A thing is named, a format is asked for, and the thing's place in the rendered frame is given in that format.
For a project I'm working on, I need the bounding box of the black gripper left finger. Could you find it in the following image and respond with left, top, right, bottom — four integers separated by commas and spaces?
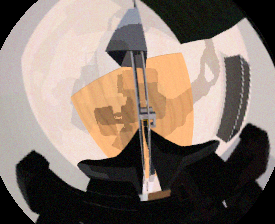
77, 128, 144, 194

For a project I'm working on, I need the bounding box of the light wooden board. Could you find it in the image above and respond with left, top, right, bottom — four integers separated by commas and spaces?
70, 52, 194, 159

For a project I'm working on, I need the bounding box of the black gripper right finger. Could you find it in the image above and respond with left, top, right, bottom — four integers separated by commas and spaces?
144, 127, 219, 192

